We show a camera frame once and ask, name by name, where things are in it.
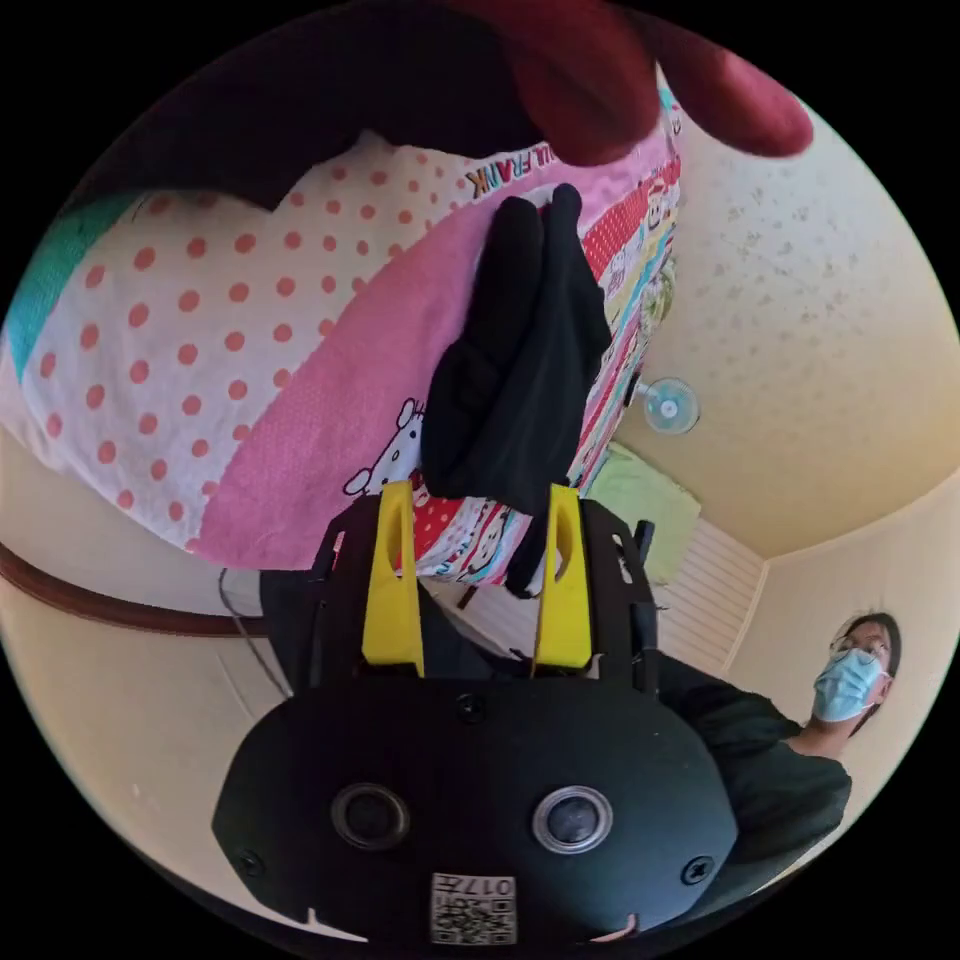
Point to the bed with printed sheet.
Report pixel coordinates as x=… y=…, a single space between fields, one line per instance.
x=225 y=360

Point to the black long sleeve shirt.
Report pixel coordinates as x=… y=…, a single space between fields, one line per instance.
x=517 y=375

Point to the person's body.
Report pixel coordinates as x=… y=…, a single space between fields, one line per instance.
x=787 y=772

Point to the light green cushion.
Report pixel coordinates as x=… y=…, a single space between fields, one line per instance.
x=652 y=510

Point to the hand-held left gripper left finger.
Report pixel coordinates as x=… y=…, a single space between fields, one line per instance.
x=390 y=600

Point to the pile of clothes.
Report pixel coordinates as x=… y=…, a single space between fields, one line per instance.
x=585 y=82

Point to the white standing fan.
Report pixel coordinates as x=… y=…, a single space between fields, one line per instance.
x=666 y=406

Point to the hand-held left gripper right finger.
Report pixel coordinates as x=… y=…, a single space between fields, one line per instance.
x=566 y=607

